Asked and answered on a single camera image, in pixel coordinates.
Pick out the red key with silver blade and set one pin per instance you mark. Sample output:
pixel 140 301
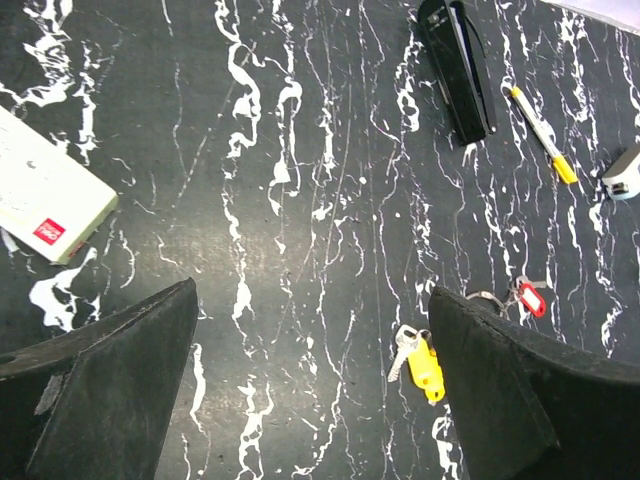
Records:
pixel 526 292

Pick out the light blue stapler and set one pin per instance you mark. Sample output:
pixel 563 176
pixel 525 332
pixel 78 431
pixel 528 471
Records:
pixel 622 179

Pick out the metal keyring with keys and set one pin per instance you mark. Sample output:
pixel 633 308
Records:
pixel 415 348

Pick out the pale green cardboard box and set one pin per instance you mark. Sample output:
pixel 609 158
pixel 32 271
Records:
pixel 48 200

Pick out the black stapler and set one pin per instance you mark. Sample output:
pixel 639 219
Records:
pixel 455 47

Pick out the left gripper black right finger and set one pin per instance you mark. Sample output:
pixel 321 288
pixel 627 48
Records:
pixel 526 406

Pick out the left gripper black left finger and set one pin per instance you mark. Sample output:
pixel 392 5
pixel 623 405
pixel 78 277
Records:
pixel 96 402

